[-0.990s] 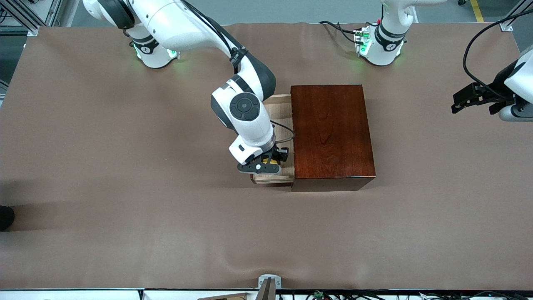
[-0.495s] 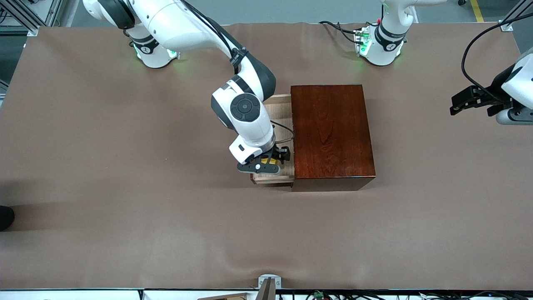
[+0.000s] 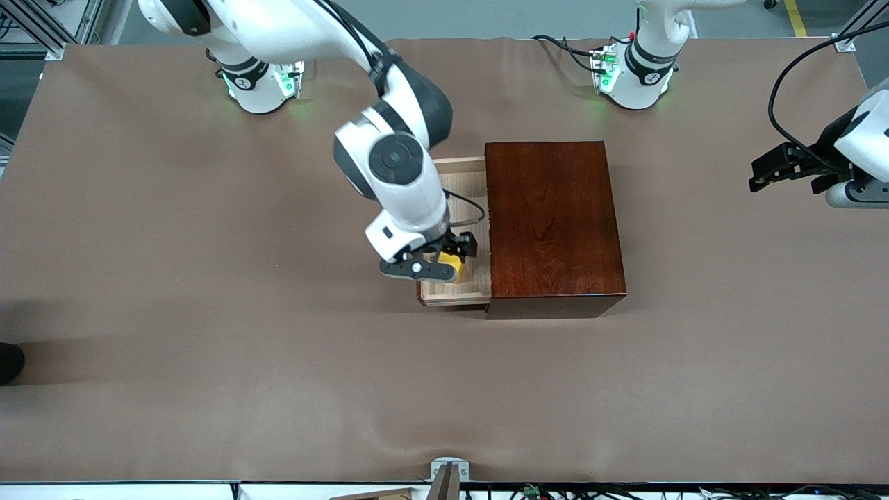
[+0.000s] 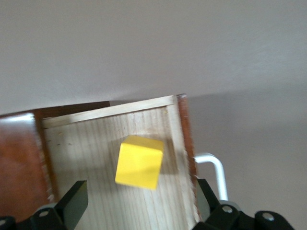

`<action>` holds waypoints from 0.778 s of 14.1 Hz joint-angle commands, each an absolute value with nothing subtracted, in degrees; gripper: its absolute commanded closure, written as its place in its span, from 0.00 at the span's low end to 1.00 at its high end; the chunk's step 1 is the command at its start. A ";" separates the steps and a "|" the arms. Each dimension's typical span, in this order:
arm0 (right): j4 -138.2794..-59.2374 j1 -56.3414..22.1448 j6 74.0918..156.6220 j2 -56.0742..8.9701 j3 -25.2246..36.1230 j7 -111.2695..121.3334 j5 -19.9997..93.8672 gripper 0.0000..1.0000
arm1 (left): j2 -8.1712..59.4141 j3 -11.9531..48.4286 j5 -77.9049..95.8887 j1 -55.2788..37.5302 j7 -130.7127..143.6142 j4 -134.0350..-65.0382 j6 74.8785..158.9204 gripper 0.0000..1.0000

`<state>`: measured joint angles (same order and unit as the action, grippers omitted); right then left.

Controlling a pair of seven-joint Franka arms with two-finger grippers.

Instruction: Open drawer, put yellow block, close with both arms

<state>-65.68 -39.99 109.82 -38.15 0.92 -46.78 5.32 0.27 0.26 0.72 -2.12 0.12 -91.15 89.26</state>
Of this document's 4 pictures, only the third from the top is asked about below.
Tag brown table mat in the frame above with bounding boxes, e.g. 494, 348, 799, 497
0, 36, 889, 485

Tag dark brown wooden cabinet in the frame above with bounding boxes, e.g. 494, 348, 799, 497
484, 141, 628, 320

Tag light wooden board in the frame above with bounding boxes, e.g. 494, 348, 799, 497
329, 487, 417, 500

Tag wooden drawer with white handle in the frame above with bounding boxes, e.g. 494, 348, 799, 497
415, 156, 492, 308

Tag aluminium frame with shelf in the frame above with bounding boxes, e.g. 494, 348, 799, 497
0, 0, 105, 62

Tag yellow block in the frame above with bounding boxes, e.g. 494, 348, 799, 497
436, 251, 465, 283

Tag black round object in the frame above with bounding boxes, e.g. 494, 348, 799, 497
0, 342, 26, 387

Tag silver metal bracket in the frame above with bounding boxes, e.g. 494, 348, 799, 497
430, 456, 471, 483

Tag grey mounting post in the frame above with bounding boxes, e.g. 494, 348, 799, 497
425, 462, 460, 500

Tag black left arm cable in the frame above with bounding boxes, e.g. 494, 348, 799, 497
767, 21, 889, 174

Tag aluminium frame profile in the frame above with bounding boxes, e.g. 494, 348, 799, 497
832, 0, 889, 54

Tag black left base cables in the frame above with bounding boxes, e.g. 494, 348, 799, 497
531, 33, 605, 74

